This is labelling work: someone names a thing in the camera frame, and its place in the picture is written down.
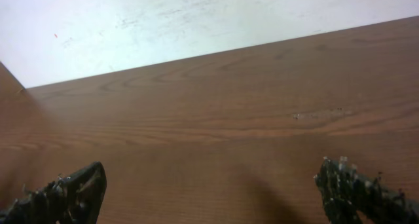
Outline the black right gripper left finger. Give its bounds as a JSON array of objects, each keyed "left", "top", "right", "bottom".
[{"left": 1, "top": 162, "right": 107, "bottom": 224}]

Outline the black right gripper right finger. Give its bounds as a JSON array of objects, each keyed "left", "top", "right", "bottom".
[{"left": 314, "top": 157, "right": 418, "bottom": 224}]

